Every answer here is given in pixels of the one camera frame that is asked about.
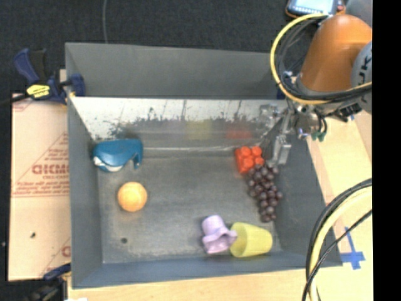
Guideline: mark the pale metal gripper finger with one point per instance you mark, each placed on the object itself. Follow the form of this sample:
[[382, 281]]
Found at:
[[282, 150], [269, 111]]

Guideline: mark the red-orange studded block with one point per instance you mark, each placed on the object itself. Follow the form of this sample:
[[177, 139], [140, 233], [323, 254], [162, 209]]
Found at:
[[247, 160]]

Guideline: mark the purple toy grape bunch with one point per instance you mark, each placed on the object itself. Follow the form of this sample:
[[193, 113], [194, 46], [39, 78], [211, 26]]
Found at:
[[264, 193]]

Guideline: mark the yellow plastic cup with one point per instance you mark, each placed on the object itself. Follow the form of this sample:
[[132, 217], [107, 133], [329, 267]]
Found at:
[[252, 240]]

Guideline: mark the grey metal bin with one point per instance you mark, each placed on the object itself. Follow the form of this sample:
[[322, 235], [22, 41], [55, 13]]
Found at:
[[188, 187]]

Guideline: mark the lilac plastic toy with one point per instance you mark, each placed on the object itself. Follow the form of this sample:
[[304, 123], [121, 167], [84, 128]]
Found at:
[[214, 235]]

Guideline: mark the orange ball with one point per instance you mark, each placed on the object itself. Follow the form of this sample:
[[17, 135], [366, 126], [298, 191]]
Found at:
[[132, 197]]

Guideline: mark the blue and white toy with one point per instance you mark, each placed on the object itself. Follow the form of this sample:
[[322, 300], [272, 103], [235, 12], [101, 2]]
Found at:
[[116, 154]]

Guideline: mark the brown cardboard board, red print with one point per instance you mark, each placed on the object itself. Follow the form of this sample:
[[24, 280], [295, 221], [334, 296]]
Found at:
[[37, 180]]

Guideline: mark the black cylinder on white bracket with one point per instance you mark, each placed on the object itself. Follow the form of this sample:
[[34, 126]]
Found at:
[[349, 110]]

